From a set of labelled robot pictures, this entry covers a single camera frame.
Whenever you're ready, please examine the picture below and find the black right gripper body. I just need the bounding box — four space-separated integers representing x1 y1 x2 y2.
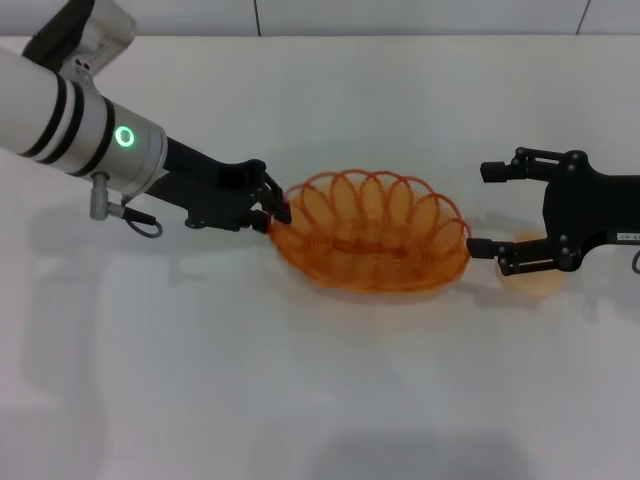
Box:
541 148 640 274

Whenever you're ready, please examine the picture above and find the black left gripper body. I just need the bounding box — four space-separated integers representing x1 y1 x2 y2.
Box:
146 136 272 232

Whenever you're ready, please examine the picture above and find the beige round bread bun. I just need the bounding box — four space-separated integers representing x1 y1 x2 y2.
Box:
494 231 565 298

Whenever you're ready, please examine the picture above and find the orange woven wire basket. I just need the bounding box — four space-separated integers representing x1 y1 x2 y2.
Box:
268 168 473 297

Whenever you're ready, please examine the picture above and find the grey left arm cable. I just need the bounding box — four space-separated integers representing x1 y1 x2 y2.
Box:
89 171 164 240

